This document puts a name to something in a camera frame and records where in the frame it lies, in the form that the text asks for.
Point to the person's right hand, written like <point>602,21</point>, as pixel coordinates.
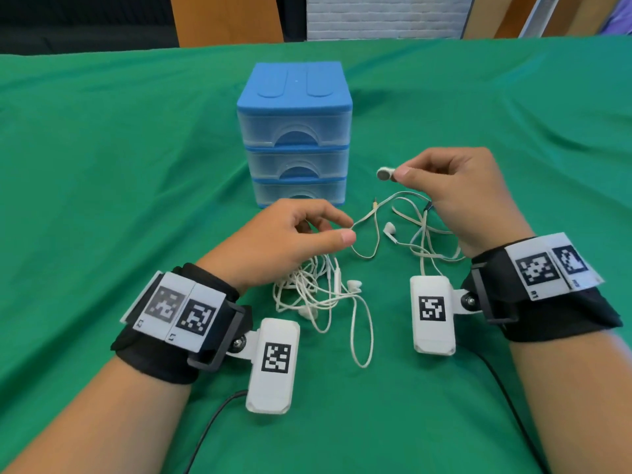
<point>474,197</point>

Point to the person's left hand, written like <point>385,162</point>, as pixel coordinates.
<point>276,236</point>

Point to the blue plastic mini drawer unit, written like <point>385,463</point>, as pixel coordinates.
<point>294,86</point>

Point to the person's right forearm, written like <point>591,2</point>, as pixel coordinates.
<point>577,404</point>

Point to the person's left forearm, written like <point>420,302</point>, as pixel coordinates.
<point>99,419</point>

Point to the white right marker tag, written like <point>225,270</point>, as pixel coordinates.
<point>540,268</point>

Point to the white marker tag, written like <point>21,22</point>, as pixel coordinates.
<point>540,268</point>
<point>173,310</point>

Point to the white left marker tag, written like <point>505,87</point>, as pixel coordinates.
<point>173,310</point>

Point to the tan wooden board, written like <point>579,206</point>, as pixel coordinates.
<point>486,17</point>
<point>577,14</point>

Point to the green tablecloth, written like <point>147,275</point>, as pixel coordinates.
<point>99,167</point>

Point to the wide orange wooden panel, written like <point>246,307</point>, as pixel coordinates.
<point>227,19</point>

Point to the purple cloth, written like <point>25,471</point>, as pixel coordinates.
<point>619,19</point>

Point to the black sofa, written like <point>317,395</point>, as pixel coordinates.
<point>89,41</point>

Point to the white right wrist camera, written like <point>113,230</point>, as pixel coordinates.
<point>434,338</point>

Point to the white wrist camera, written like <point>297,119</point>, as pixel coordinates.
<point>434,338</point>
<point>271,394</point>

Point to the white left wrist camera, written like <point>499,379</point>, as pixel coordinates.
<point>271,394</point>

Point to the white metal frame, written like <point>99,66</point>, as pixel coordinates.
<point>538,17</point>

